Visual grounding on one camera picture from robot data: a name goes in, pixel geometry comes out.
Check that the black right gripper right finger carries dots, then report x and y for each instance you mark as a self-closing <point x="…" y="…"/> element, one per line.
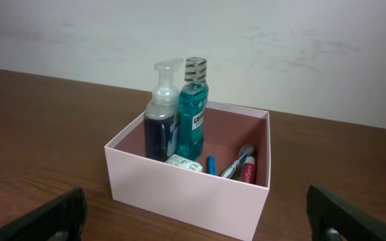
<point x="332" y="218"/>

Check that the blue white toothbrush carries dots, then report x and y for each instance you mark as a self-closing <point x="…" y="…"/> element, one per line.
<point x="246" y="151"/>

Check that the blue disposable razor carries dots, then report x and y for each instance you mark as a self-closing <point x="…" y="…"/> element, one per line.
<point x="211" y="166"/>

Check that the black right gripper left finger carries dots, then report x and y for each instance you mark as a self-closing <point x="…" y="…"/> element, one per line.
<point x="63" y="217"/>

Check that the green soap bar box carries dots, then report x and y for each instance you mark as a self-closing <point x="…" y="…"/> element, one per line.
<point x="183" y="162"/>

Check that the blue mouthwash bottle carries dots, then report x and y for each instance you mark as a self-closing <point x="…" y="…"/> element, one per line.
<point x="192" y="101"/>

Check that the pink open cardboard box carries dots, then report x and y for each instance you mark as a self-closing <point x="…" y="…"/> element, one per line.
<point x="226" y="206"/>

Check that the purple foam soap dispenser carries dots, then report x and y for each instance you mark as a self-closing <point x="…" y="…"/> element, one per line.
<point x="161" y="123"/>

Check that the green toothpaste tube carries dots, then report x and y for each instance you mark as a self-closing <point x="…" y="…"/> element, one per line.
<point x="248" y="170"/>

